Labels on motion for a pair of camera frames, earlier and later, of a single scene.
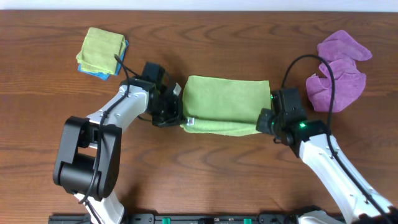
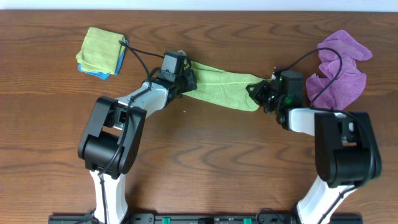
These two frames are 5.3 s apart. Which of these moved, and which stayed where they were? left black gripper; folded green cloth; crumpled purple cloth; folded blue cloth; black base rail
Moved: left black gripper
Stayed: crumpled purple cloth; folded green cloth; black base rail; folded blue cloth
